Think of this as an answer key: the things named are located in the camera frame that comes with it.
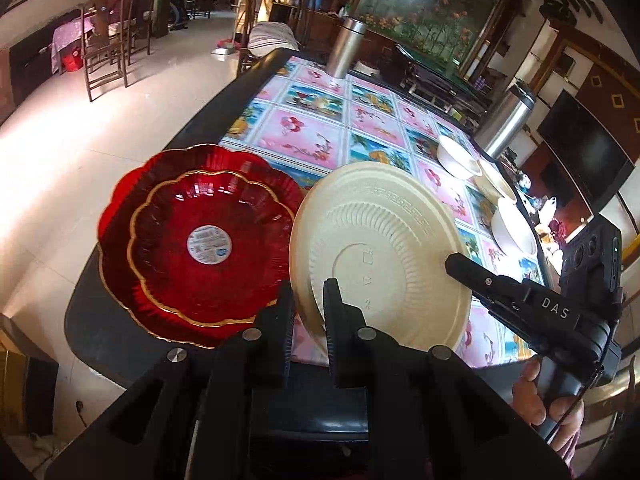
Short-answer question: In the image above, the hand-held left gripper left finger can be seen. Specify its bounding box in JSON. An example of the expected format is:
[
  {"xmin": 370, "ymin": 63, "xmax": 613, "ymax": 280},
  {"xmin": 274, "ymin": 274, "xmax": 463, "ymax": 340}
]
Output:
[{"xmin": 45, "ymin": 280, "xmax": 297, "ymax": 480}]

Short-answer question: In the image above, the steel thermos flask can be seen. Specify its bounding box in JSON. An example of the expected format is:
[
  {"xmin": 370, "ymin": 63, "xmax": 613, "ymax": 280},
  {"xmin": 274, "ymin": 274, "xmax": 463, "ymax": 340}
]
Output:
[
  {"xmin": 325, "ymin": 16, "xmax": 367, "ymax": 81},
  {"xmin": 472, "ymin": 80, "xmax": 537, "ymax": 161}
]

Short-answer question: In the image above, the large red glass plate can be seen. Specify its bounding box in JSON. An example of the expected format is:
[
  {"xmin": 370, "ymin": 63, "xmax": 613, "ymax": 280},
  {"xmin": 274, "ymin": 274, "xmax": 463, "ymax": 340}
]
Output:
[{"xmin": 96, "ymin": 143, "xmax": 306, "ymax": 350}]

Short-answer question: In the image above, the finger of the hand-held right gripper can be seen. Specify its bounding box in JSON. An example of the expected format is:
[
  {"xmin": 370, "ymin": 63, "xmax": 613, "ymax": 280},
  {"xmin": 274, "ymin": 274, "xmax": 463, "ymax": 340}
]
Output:
[{"xmin": 445, "ymin": 253, "xmax": 608, "ymax": 361}]

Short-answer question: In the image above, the small red glass plate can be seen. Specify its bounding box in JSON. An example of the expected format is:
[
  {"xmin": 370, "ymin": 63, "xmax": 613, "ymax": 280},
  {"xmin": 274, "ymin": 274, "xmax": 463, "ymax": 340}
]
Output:
[{"xmin": 129, "ymin": 170, "xmax": 296, "ymax": 328}]

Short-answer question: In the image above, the side table with pink cloth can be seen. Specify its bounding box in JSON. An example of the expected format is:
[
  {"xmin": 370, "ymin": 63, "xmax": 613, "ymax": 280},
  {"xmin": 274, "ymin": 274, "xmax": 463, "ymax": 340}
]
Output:
[{"xmin": 51, "ymin": 14, "xmax": 96, "ymax": 76}]

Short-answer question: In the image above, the white striped pillow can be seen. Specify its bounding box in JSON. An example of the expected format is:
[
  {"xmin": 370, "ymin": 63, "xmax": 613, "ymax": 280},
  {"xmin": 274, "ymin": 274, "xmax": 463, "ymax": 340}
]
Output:
[{"xmin": 248, "ymin": 22, "xmax": 300, "ymax": 58}]

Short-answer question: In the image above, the cream paper plate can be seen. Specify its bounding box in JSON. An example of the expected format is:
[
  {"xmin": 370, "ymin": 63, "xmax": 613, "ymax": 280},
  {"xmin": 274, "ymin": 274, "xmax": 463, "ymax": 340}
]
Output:
[{"xmin": 289, "ymin": 161, "xmax": 473, "ymax": 353}]

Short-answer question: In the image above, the person's right hand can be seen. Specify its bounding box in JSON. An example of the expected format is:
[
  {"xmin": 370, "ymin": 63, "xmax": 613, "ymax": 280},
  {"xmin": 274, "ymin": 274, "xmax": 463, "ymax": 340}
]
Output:
[{"xmin": 511, "ymin": 355, "xmax": 586, "ymax": 466}]

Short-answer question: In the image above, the large landscape painting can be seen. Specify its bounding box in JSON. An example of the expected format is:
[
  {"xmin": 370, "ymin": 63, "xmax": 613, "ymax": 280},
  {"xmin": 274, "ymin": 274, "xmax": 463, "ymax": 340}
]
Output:
[{"xmin": 352, "ymin": 0, "xmax": 518, "ymax": 78}]

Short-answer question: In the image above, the black dining table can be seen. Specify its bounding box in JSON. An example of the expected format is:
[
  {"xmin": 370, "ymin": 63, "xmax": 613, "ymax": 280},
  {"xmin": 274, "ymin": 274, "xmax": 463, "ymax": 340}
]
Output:
[{"xmin": 64, "ymin": 47, "xmax": 566, "ymax": 441}]

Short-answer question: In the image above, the black television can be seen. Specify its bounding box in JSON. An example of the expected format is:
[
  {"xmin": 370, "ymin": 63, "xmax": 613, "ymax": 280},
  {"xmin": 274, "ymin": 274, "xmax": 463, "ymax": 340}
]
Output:
[{"xmin": 537, "ymin": 90, "xmax": 635, "ymax": 213}]

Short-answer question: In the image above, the wooden chair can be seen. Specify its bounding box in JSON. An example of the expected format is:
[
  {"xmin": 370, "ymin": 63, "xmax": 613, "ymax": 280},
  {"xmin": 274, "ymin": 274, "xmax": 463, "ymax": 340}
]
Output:
[
  {"xmin": 79, "ymin": 0, "xmax": 136, "ymax": 103},
  {"xmin": 122, "ymin": 0, "xmax": 153, "ymax": 66}
]

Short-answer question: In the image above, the pink printed tablecloth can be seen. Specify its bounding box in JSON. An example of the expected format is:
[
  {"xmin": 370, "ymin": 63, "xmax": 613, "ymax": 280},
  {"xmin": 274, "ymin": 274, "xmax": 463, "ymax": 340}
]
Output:
[{"xmin": 217, "ymin": 55, "xmax": 558, "ymax": 371}]

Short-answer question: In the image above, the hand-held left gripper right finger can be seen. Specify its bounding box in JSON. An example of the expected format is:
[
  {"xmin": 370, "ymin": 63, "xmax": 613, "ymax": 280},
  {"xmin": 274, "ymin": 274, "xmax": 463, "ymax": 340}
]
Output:
[{"xmin": 322, "ymin": 279, "xmax": 571, "ymax": 480}]

